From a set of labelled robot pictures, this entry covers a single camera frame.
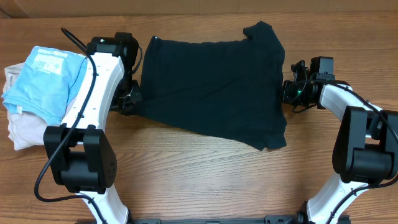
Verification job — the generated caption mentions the dark navy t-shirt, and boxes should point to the dark navy t-shirt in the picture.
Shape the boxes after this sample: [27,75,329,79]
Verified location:
[138,21,287,150]

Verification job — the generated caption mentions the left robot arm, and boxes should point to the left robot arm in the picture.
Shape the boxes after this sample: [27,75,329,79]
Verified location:
[34,29,143,223]

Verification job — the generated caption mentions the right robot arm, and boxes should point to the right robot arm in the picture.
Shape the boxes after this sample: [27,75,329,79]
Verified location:
[281,57,397,223]

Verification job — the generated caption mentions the light blue folded t-shirt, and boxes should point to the light blue folded t-shirt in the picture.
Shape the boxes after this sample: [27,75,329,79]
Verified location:
[2,46,88,126]

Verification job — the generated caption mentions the beige folded garment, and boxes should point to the beige folded garment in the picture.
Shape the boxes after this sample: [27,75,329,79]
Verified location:
[3,63,47,151]

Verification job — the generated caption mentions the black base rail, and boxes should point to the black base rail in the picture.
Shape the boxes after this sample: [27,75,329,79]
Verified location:
[132,215,296,224]

